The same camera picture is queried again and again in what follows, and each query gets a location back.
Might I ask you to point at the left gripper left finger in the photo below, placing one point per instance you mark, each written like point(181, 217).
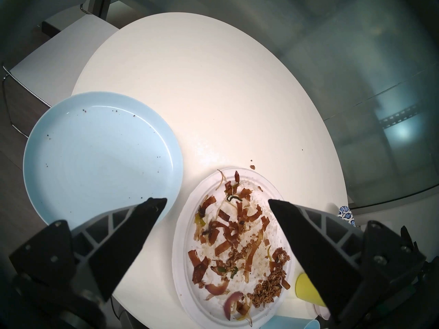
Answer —
point(103, 256)

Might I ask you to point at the yellow plastic cup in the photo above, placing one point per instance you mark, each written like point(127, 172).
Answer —
point(307, 290)

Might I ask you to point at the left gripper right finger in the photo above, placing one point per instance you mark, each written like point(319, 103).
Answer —
point(329, 263)

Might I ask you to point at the perforated metal shelf bracket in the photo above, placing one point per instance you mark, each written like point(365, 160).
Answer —
point(399, 115)

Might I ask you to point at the pink plate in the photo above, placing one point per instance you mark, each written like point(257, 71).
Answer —
point(322, 313)

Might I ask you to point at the brown food scraps heap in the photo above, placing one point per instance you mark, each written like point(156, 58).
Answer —
point(229, 235)

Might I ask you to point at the blue patterned paper bowl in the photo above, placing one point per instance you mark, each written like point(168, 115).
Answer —
point(344, 213)

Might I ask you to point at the light blue plate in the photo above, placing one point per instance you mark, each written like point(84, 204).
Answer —
point(99, 153)

